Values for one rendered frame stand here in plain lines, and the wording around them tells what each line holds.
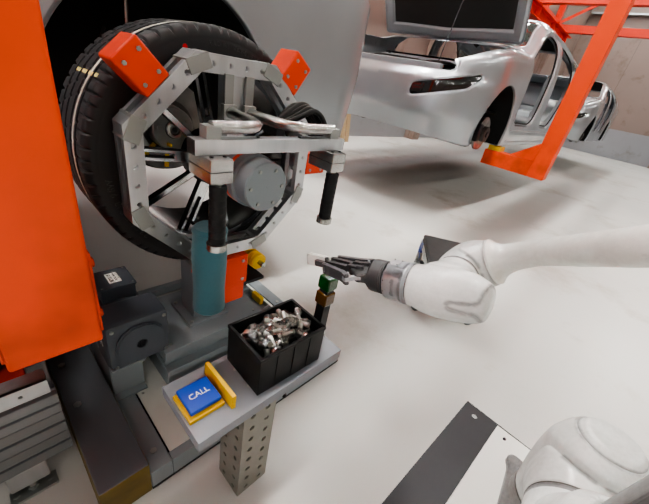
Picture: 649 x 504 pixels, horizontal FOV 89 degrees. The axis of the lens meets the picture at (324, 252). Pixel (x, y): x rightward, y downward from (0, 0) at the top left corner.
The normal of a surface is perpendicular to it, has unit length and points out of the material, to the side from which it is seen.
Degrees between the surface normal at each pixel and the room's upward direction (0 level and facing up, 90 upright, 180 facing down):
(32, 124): 90
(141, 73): 90
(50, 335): 90
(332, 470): 0
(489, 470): 1
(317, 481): 0
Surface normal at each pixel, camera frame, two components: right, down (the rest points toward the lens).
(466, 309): -0.44, 0.35
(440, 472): 0.18, -0.86
